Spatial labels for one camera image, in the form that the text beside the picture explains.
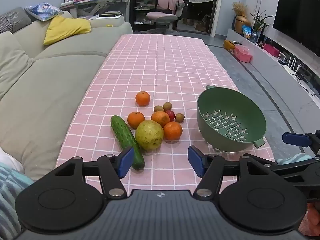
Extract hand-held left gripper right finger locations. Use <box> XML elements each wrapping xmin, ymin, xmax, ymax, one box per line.
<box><xmin>188</xmin><ymin>145</ymin><xmax>278</xmax><ymax>198</ymax></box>

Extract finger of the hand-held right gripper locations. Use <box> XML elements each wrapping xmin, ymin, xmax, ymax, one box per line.
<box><xmin>271</xmin><ymin>155</ymin><xmax>320</xmax><ymax>188</ymax></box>
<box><xmin>282</xmin><ymin>129</ymin><xmax>320</xmax><ymax>156</ymax></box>

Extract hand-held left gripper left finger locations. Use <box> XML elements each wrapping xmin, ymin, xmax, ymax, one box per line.
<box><xmin>54</xmin><ymin>147</ymin><xmax>135</xmax><ymax>200</ymax></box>

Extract green cucumber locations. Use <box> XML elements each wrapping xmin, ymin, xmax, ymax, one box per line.
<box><xmin>111</xmin><ymin>115</ymin><xmax>145</xmax><ymax>170</ymax></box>

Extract yellow-green guava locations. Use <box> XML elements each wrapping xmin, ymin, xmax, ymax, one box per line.
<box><xmin>135</xmin><ymin>120</ymin><xmax>164</xmax><ymax>151</ymax></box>

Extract orange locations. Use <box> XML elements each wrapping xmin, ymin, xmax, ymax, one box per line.
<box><xmin>163</xmin><ymin>121</ymin><xmax>183</xmax><ymax>141</ymax></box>
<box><xmin>135</xmin><ymin>91</ymin><xmax>151</xmax><ymax>106</ymax></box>
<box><xmin>127</xmin><ymin>111</ymin><xmax>145</xmax><ymax>129</ymax></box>
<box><xmin>151</xmin><ymin>111</ymin><xmax>170</xmax><ymax>128</ymax></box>

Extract green colander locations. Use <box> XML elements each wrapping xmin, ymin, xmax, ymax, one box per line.
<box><xmin>197</xmin><ymin>85</ymin><xmax>267</xmax><ymax>153</ymax></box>

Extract teal cloth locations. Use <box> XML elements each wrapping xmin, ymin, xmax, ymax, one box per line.
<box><xmin>275</xmin><ymin>153</ymin><xmax>313</xmax><ymax>166</ymax></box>

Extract grey television cabinet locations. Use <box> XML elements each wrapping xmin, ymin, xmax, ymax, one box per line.
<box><xmin>226</xmin><ymin>29</ymin><xmax>320</xmax><ymax>135</ymax></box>

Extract white router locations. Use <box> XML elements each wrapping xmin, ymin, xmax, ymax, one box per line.
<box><xmin>287</xmin><ymin>55</ymin><xmax>302</xmax><ymax>74</ymax></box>

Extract red box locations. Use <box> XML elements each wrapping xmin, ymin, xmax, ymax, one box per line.
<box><xmin>264</xmin><ymin>43</ymin><xmax>280</xmax><ymax>57</ymax></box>

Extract pink checked tablecloth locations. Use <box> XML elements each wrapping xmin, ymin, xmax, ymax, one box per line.
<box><xmin>55</xmin><ymin>34</ymin><xmax>275</xmax><ymax>197</ymax></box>

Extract pink box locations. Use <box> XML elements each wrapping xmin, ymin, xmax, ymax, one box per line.
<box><xmin>233</xmin><ymin>44</ymin><xmax>253</xmax><ymax>63</ymax></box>

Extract beige sofa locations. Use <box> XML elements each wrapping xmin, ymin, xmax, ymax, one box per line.
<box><xmin>0</xmin><ymin>11</ymin><xmax>134</xmax><ymax>180</ymax></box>

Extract orange box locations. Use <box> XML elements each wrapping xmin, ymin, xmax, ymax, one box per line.
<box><xmin>223</xmin><ymin>40</ymin><xmax>237</xmax><ymax>53</ymax></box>

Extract teal striped pants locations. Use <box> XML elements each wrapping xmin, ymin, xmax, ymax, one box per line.
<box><xmin>0</xmin><ymin>162</ymin><xmax>35</xmax><ymax>240</ymax></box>

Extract green potted plant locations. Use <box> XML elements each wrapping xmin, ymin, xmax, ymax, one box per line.
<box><xmin>250</xmin><ymin>10</ymin><xmax>275</xmax><ymax>43</ymax></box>

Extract black television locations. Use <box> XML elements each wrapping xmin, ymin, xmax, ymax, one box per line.
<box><xmin>272</xmin><ymin>0</ymin><xmax>320</xmax><ymax>58</ymax></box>

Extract golden vase with dried flowers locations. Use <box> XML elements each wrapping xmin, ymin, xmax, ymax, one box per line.
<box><xmin>232</xmin><ymin>2</ymin><xmax>252</xmax><ymax>35</ymax></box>

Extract yellow pillow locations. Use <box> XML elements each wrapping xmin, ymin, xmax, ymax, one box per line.
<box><xmin>43</xmin><ymin>15</ymin><xmax>92</xmax><ymax>45</ymax></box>

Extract black shelf unit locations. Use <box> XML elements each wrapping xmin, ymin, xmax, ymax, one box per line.
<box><xmin>134</xmin><ymin>0</ymin><xmax>160</xmax><ymax>32</ymax></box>

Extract pink desk chair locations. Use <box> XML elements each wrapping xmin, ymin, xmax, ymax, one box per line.
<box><xmin>146</xmin><ymin>0</ymin><xmax>185</xmax><ymax>36</ymax></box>

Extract white study desk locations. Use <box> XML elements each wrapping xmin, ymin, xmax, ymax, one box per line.
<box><xmin>60</xmin><ymin>0</ymin><xmax>130</xmax><ymax>19</ymax></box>

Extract blue patterned pillow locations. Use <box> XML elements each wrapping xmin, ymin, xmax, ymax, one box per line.
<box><xmin>24</xmin><ymin>3</ymin><xmax>64</xmax><ymax>22</ymax></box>

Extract grey striped cushion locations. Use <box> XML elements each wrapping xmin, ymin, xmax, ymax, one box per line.
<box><xmin>0</xmin><ymin>7</ymin><xmax>33</xmax><ymax>34</ymax></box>

